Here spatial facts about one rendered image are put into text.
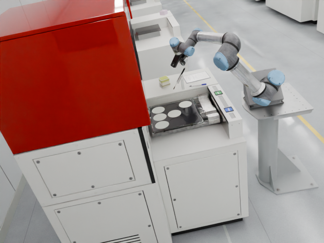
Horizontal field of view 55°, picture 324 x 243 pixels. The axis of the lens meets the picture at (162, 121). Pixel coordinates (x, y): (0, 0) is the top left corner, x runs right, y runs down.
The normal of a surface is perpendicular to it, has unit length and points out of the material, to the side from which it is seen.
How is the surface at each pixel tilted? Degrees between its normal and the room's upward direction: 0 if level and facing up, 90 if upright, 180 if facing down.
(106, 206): 90
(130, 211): 90
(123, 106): 90
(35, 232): 0
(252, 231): 0
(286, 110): 0
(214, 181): 90
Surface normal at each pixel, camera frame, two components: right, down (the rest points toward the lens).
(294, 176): -0.18, -0.83
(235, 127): 0.12, 0.51
